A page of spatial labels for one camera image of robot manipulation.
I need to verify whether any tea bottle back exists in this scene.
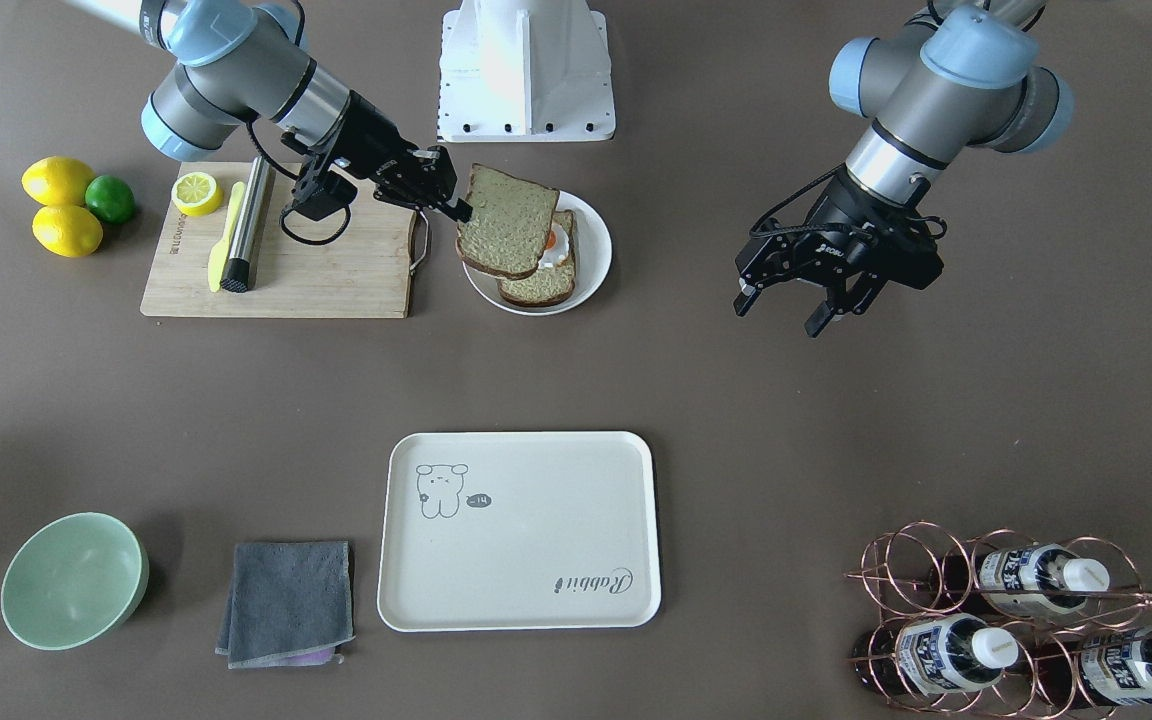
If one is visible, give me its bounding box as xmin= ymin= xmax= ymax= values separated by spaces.
xmin=927 ymin=544 xmax=1111 ymax=619

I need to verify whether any folded grey cloth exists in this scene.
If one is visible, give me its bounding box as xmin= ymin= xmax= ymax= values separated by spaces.
xmin=215 ymin=539 xmax=356 ymax=670

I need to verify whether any fried egg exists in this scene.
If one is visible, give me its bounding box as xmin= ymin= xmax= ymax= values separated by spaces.
xmin=538 ymin=222 xmax=573 ymax=270

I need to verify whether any steel cylinder muddler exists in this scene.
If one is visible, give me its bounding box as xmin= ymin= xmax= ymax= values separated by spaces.
xmin=219 ymin=156 xmax=275 ymax=293

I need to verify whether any tea bottle front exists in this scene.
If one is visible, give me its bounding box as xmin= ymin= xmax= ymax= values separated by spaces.
xmin=850 ymin=612 xmax=1020 ymax=698

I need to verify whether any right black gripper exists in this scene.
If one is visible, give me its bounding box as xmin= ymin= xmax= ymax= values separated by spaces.
xmin=311 ymin=92 xmax=473 ymax=223

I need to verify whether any cream rabbit serving tray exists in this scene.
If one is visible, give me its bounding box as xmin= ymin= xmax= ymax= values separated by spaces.
xmin=376 ymin=430 xmax=662 ymax=632

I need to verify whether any copper wire bottle rack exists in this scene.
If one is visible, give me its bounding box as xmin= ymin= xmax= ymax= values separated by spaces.
xmin=847 ymin=521 xmax=1152 ymax=719

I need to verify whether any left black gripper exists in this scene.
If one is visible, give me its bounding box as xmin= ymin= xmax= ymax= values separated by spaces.
xmin=733 ymin=165 xmax=945 ymax=338

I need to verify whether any upper whole lemon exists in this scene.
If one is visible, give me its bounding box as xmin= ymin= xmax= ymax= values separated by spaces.
xmin=20 ymin=156 xmax=97 ymax=209

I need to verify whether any white round plate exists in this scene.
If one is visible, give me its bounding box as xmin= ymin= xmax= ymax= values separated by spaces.
xmin=463 ymin=191 xmax=613 ymax=316

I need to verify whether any mint green bowl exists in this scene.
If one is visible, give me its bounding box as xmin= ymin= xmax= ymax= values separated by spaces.
xmin=0 ymin=511 xmax=150 ymax=651

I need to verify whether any lower whole lemon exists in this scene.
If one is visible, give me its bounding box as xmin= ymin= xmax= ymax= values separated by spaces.
xmin=32 ymin=205 xmax=104 ymax=258

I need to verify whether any tea bottle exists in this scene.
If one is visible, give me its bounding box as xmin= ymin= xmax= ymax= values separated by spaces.
xmin=1034 ymin=626 xmax=1152 ymax=710
xmin=850 ymin=612 xmax=1020 ymax=698
xmin=927 ymin=544 xmax=1111 ymax=619

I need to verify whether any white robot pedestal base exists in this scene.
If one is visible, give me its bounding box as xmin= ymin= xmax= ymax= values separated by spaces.
xmin=435 ymin=1 xmax=617 ymax=143

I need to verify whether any yellow plastic knife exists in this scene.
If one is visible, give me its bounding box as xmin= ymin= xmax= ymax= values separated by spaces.
xmin=207 ymin=181 xmax=247 ymax=293

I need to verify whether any whole lemon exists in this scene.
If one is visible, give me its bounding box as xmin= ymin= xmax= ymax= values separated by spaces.
xmin=20 ymin=156 xmax=97 ymax=209
xmin=32 ymin=205 xmax=104 ymax=258

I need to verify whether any wooden cutting board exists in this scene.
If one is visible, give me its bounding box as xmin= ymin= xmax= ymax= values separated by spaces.
xmin=141 ymin=176 xmax=429 ymax=319

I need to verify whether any half lemon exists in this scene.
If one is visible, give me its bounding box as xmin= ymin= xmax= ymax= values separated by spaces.
xmin=172 ymin=170 xmax=223 ymax=217

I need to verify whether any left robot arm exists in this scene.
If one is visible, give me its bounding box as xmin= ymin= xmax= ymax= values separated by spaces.
xmin=733 ymin=1 xmax=1075 ymax=338

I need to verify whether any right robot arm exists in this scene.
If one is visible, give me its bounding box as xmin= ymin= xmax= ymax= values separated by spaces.
xmin=79 ymin=1 xmax=472 ymax=222

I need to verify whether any green lime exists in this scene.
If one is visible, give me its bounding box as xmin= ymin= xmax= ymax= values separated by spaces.
xmin=84 ymin=174 xmax=136 ymax=225

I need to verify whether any bread slice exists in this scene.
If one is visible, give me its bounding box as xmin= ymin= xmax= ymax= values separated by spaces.
xmin=456 ymin=162 xmax=561 ymax=281
xmin=495 ymin=210 xmax=577 ymax=306

